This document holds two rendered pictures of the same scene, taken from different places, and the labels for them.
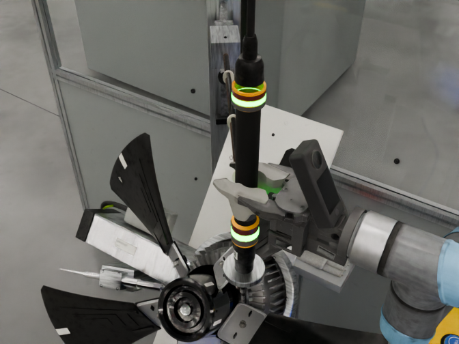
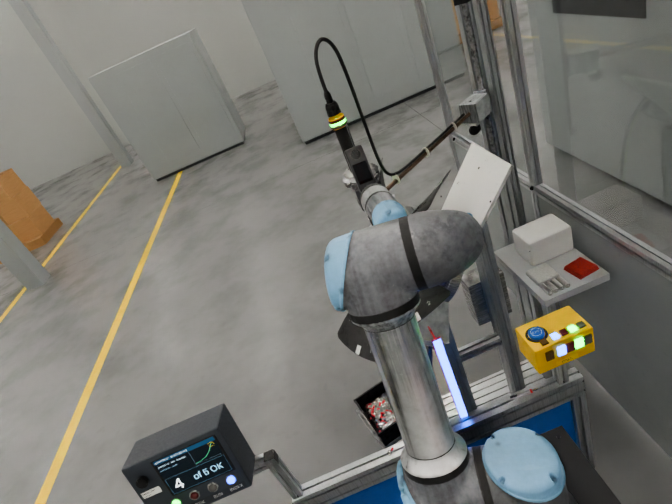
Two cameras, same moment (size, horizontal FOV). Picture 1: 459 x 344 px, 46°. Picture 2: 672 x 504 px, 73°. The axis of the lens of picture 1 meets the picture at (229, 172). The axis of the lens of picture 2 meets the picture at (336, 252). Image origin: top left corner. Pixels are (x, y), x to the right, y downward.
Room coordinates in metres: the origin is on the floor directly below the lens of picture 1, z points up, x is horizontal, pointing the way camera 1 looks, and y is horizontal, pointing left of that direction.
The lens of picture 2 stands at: (-0.14, -0.97, 2.03)
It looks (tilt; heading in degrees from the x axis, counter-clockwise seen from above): 31 degrees down; 60
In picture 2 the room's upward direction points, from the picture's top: 25 degrees counter-clockwise
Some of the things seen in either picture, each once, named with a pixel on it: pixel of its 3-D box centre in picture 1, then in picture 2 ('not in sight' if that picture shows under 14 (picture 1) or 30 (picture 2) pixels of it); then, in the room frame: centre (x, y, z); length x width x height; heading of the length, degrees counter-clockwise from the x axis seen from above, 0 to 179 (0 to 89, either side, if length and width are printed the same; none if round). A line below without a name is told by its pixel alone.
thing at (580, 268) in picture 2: not in sight; (580, 267); (1.10, -0.34, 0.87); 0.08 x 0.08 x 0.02; 66
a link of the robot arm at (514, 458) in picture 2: not in sight; (521, 475); (0.18, -0.67, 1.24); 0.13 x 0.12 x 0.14; 133
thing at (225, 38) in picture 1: (225, 45); (476, 107); (1.20, 0.01, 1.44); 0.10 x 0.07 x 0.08; 3
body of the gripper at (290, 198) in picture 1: (314, 221); (370, 192); (0.52, -0.12, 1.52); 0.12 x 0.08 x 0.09; 58
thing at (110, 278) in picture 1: (113, 279); not in sight; (0.77, 0.26, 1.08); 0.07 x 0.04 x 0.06; 69
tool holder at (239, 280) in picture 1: (243, 247); not in sight; (0.59, -0.02, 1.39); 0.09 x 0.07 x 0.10; 3
